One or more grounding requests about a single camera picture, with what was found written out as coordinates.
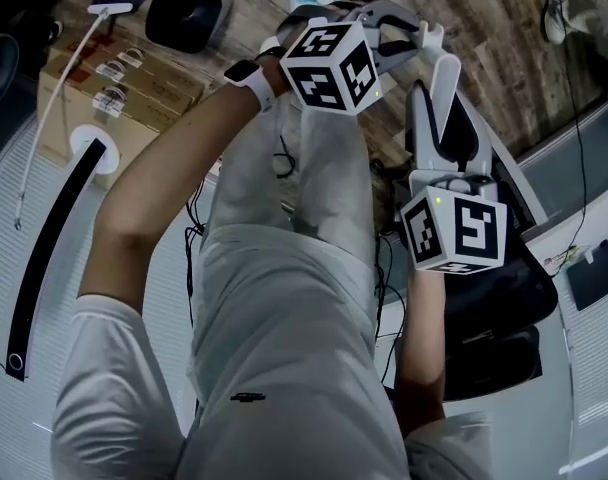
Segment person's right forearm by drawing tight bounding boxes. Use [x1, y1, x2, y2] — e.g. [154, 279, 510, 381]
[393, 262, 448, 428]

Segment brown cardboard box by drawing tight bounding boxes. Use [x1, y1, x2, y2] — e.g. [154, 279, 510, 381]
[58, 32, 208, 104]
[91, 80, 196, 119]
[36, 70, 175, 189]

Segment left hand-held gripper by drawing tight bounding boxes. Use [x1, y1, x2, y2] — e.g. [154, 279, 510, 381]
[278, 0, 446, 116]

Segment person's light grey shirt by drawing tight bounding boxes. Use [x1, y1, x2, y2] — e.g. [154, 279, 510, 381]
[51, 225, 495, 480]

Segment person's grey trousers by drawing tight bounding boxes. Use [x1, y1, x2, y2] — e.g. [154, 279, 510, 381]
[211, 85, 378, 269]

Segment white tower appliance black strip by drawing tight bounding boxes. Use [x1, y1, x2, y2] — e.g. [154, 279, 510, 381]
[4, 124, 121, 384]

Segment black cable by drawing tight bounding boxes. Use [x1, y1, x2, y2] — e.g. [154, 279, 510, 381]
[182, 177, 211, 332]
[371, 227, 408, 342]
[558, 0, 593, 274]

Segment black flat pad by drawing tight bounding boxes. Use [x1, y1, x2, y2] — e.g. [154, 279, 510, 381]
[565, 241, 608, 312]

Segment white smartwatch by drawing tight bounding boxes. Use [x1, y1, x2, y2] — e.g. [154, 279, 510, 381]
[223, 59, 278, 114]

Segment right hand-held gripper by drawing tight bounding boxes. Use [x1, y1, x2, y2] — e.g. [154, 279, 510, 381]
[399, 52, 508, 276]

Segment person's left forearm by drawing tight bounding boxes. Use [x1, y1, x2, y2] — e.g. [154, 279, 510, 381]
[78, 60, 290, 319]

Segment white long-handled broom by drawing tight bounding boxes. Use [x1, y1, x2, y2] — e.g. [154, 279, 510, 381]
[12, 1, 135, 232]

